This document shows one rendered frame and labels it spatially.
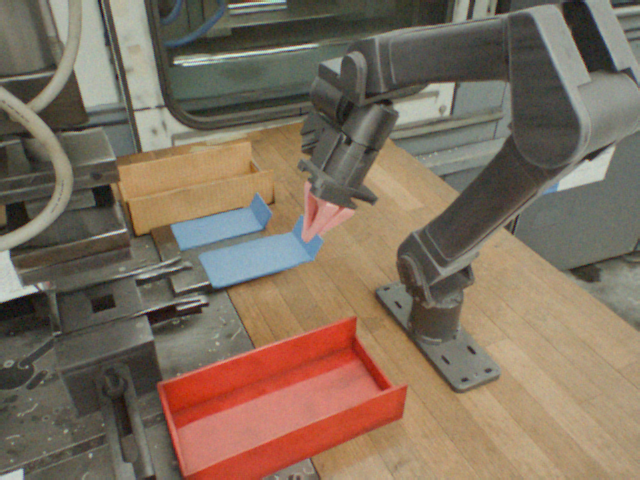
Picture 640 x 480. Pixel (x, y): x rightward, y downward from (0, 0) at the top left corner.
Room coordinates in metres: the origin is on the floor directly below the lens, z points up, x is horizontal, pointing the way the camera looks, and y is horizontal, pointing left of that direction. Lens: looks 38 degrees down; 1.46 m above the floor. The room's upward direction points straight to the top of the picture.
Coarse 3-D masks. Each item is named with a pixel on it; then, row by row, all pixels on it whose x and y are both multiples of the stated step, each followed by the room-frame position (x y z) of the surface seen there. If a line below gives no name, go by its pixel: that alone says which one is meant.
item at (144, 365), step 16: (96, 304) 0.51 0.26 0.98; (112, 304) 0.52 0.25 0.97; (144, 352) 0.43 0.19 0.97; (96, 368) 0.41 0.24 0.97; (144, 368) 0.43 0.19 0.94; (160, 368) 0.44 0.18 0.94; (64, 384) 0.40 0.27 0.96; (80, 384) 0.40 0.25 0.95; (144, 384) 0.43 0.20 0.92; (80, 400) 0.40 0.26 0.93; (96, 400) 0.41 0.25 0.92; (80, 416) 0.40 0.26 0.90
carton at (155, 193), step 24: (240, 144) 0.95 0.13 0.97; (120, 168) 0.86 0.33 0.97; (144, 168) 0.87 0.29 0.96; (168, 168) 0.89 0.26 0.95; (192, 168) 0.91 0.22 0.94; (216, 168) 0.93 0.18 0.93; (240, 168) 0.94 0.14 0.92; (120, 192) 0.79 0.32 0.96; (144, 192) 0.87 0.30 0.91; (168, 192) 0.78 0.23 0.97; (192, 192) 0.79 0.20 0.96; (216, 192) 0.81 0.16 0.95; (240, 192) 0.82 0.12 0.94; (264, 192) 0.84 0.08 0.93; (144, 216) 0.76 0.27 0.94; (168, 216) 0.77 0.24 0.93; (192, 216) 0.79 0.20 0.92
